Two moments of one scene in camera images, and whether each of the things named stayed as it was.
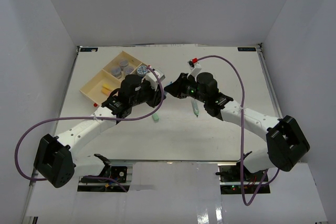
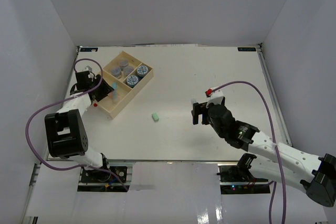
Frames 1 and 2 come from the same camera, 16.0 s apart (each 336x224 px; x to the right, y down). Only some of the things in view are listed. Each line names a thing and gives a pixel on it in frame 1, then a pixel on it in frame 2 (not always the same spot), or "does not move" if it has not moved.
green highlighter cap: x=155 y=117 does not move
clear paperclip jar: x=115 y=71 does not move
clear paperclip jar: x=124 y=63 does not move
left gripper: x=156 y=95 → x=106 y=88
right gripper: x=178 y=87 → x=199 y=109
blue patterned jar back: x=142 y=71 does not move
